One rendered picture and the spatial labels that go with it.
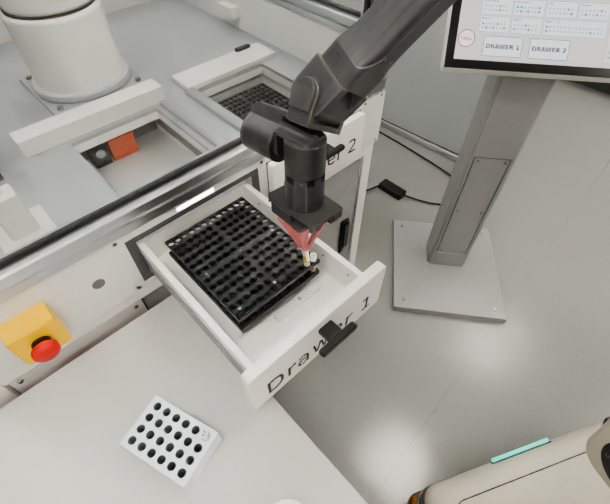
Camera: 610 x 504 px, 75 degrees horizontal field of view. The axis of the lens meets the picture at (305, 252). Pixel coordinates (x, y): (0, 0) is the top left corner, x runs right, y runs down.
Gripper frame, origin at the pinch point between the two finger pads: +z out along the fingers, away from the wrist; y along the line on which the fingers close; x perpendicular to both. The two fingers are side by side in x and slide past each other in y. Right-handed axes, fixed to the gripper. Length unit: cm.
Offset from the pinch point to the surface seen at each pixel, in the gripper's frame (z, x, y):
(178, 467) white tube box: 17.5, -32.7, 9.4
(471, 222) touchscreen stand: 57, 95, -9
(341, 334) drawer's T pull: 4.6, -5.3, 14.4
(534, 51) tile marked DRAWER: -11, 80, -5
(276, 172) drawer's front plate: 1.7, 10.9, -21.1
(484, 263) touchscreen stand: 84, 109, -2
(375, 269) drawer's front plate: 2.0, 6.2, 10.4
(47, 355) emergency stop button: 8.5, -39.7, -14.2
